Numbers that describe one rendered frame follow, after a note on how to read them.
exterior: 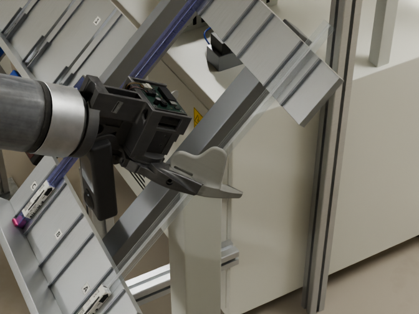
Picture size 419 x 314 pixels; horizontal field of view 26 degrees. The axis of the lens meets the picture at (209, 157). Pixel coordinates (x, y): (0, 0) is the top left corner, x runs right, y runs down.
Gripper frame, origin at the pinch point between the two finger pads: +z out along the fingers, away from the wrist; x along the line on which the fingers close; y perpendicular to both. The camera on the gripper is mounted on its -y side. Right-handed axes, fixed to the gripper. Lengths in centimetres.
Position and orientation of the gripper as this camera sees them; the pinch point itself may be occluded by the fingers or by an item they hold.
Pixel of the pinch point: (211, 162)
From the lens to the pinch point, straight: 108.5
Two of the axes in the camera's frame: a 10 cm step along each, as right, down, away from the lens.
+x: -4.4, -5.8, 6.9
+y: 4.4, -8.0, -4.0
